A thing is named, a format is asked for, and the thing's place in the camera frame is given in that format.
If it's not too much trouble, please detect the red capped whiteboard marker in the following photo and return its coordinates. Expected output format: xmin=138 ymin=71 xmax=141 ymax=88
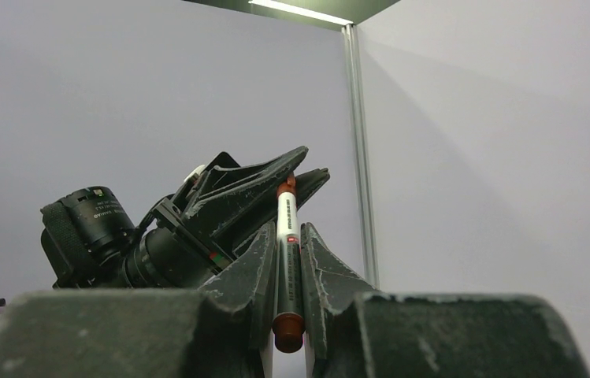
xmin=272 ymin=193 xmax=306 ymax=354

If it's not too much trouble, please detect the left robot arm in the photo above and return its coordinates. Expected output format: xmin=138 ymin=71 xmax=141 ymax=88
xmin=41 ymin=146 xmax=308 ymax=289

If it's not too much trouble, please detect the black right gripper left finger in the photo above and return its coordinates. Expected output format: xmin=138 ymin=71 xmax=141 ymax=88
xmin=0 ymin=222 xmax=276 ymax=377

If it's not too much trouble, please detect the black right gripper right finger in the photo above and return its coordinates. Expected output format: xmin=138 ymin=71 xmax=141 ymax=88
xmin=301 ymin=223 xmax=590 ymax=377

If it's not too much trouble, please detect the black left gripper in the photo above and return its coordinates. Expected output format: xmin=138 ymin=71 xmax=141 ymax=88
xmin=150 ymin=146 xmax=330 ymax=273

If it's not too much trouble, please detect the red marker cap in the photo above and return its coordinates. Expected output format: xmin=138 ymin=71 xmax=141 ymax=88
xmin=276 ymin=173 xmax=296 ymax=198

